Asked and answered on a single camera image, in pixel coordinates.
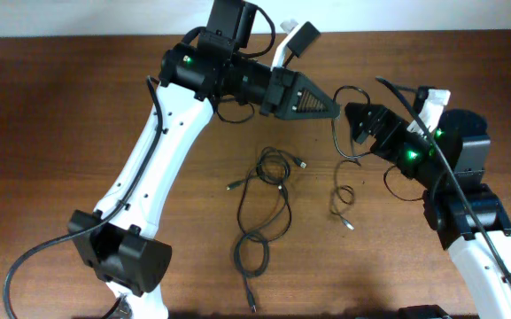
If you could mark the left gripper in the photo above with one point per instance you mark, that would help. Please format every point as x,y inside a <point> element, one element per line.
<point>282,94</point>

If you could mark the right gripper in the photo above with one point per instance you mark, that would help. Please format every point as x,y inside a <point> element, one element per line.
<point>392,126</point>

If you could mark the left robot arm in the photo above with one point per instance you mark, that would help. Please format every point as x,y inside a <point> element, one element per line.
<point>118,238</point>

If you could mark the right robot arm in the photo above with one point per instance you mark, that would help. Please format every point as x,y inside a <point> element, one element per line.
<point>471,223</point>

